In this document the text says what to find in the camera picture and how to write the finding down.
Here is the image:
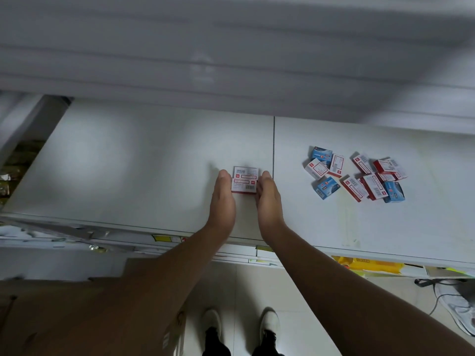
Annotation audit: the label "yellow packet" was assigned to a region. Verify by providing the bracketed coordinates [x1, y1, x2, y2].
[333, 256, 404, 275]

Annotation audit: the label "white sneaker with black laces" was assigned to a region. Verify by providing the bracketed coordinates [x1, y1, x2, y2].
[415, 279, 475, 337]

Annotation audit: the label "person's left hand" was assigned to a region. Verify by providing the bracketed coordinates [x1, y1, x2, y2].
[206, 170, 237, 238]

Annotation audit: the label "person's left forearm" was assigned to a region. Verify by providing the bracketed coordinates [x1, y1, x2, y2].
[20, 225, 231, 356]

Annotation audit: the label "person's white left shoe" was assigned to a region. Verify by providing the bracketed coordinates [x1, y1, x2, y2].
[202, 309, 223, 342]

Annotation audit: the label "person's white shoe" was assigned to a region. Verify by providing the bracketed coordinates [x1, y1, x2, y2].
[259, 308, 281, 344]
[202, 309, 223, 342]

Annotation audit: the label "red white staple box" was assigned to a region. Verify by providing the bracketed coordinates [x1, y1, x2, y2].
[233, 166, 260, 181]
[231, 178, 258, 194]

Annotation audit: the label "blue staple box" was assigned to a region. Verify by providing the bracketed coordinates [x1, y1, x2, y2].
[315, 177, 341, 200]
[383, 181, 406, 203]
[310, 146, 333, 164]

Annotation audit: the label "person's right hand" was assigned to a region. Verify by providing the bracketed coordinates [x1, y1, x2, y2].
[255, 171, 288, 242]

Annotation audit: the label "brown cardboard box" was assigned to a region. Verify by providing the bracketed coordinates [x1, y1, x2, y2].
[0, 257, 187, 356]

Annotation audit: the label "person's black trousers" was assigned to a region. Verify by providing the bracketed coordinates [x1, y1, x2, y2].
[202, 327, 285, 356]

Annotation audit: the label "white upper shelf board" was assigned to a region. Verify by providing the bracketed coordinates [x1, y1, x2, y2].
[0, 0, 475, 135]

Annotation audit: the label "person's white right shoe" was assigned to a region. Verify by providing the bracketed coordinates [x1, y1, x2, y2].
[259, 308, 281, 344]

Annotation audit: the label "person's right forearm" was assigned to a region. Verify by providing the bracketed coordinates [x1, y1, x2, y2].
[263, 225, 475, 356]

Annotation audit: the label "pile of red white cartons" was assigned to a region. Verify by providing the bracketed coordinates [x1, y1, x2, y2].
[304, 153, 409, 203]

